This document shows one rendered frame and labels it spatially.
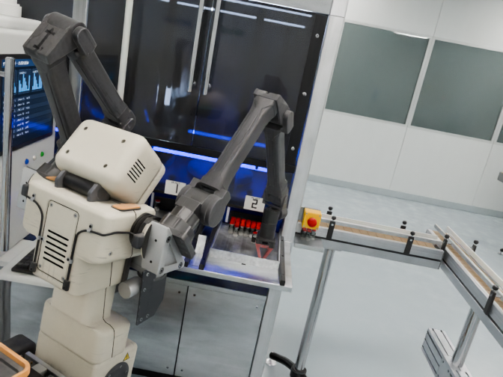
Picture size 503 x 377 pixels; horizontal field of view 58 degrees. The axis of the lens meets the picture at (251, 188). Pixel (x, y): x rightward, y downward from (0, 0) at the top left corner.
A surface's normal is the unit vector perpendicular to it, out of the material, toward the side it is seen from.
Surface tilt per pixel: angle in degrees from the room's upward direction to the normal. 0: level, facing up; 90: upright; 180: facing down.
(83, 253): 82
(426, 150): 90
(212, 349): 90
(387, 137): 90
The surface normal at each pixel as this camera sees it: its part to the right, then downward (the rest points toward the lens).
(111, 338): 0.86, 0.29
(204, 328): -0.06, 0.28
